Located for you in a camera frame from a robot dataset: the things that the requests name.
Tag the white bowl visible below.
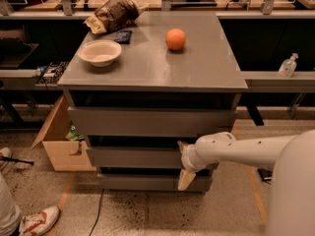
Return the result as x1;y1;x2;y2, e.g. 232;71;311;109
78;40;122;67

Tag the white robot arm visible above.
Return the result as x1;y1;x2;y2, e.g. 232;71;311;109
178;130;315;236

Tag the grey bench shelf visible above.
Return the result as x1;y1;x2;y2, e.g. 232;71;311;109
0;70;59;90
242;71;315;93

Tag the cardboard box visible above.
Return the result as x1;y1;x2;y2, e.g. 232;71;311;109
31;95;96;171

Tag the grey drawer cabinet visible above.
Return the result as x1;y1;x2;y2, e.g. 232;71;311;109
57;11;248;195

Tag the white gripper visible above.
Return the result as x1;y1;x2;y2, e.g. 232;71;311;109
177;141;205;191

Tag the grey bench shelf left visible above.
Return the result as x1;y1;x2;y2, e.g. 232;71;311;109
0;70;59;90

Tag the green packet in box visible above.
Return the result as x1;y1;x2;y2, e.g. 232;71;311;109
65;125;84;142

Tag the white red sneaker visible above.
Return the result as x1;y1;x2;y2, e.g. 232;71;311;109
19;206;60;236

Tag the patterned box on shelf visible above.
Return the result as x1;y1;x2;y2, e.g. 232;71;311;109
36;62;68;85

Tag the grey bottom drawer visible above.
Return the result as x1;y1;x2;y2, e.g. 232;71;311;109
97;173;213;193

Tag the brown chip bag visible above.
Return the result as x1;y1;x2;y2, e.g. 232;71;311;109
84;0;148;34

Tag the grey drawer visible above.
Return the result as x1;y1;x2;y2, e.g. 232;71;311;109
68;107;236;138
97;173;213;193
87;147;182;169

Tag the grey top drawer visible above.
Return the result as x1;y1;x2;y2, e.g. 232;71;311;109
68;107;236;138

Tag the black stick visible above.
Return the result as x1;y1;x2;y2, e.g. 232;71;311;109
0;156;34;165

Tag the clear sanitizer bottle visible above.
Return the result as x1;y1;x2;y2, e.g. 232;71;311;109
279;53;298;78

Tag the orange fruit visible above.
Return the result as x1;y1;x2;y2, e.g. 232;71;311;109
165;29;186;51

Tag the grey bench shelf right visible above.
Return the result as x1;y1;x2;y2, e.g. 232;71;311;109
242;71;315;93

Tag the dark blue snack packet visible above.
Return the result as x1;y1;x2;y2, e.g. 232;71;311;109
114;29;132;44

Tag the white trouser leg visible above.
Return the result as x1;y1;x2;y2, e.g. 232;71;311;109
0;173;22;236

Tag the black power adapter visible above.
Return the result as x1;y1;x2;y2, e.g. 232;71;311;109
257;168;272;182

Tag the black floor cable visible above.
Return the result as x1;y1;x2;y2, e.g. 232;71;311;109
88;189;105;236

